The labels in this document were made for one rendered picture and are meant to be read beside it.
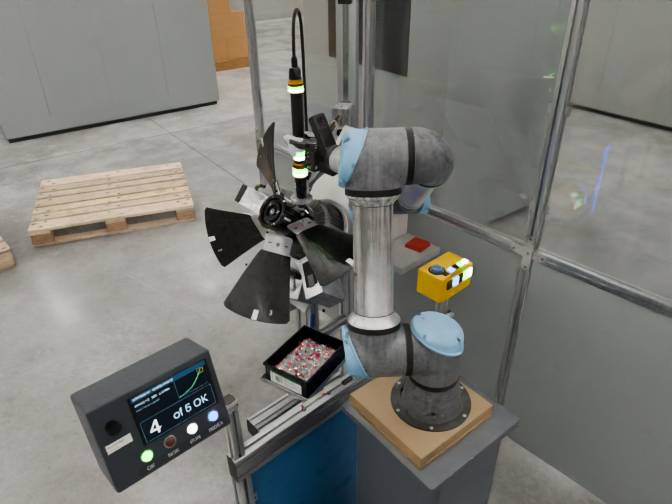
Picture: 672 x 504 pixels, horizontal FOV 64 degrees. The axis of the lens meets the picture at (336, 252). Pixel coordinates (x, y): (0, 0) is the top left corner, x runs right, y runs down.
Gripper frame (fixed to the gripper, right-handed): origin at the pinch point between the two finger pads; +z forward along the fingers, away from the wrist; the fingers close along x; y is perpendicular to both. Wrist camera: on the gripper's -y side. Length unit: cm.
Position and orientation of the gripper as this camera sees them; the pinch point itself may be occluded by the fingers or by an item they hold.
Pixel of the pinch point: (292, 133)
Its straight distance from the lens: 165.0
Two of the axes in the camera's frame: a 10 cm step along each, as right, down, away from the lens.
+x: 7.4, -3.6, 5.7
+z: -6.7, -3.8, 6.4
